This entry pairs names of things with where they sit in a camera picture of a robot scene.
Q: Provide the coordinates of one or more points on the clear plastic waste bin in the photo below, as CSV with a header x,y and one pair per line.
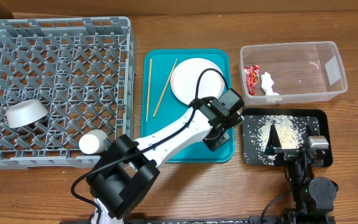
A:
x,y
302,72

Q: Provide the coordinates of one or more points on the grey bowl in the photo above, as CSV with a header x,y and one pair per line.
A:
x,y
25,112

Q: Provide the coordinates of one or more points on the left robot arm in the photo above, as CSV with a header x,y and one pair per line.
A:
x,y
126,171

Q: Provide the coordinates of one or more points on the left wooden chopstick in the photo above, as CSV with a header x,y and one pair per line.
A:
x,y
148,89

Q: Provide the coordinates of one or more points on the white cup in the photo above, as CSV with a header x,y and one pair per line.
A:
x,y
93,142

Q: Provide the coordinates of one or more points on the red snack wrapper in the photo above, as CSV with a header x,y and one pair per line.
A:
x,y
252,77

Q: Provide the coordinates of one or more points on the teal serving tray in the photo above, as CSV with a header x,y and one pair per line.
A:
x,y
171,108

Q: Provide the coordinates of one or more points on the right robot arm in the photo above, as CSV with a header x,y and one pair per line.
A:
x,y
313,197

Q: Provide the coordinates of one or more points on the wooden chopstick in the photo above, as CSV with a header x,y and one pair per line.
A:
x,y
165,88
148,89

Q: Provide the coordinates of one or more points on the right wooden chopstick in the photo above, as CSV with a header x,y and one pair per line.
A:
x,y
165,88

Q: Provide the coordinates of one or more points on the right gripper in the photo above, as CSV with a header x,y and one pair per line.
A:
x,y
273,148

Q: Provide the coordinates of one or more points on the large white plate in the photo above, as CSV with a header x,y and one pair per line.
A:
x,y
185,76

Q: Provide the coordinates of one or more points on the black rectangular tray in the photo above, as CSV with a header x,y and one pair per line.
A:
x,y
319,114

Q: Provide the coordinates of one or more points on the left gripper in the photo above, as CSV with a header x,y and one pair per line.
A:
x,y
215,144

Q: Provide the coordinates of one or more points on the pile of rice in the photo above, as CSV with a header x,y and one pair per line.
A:
x,y
256,129

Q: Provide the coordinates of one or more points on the white tissue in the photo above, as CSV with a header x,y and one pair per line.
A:
x,y
267,84

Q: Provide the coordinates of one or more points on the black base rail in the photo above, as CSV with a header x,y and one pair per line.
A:
x,y
250,220

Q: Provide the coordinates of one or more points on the grey plastic dish rack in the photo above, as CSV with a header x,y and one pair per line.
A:
x,y
82,70

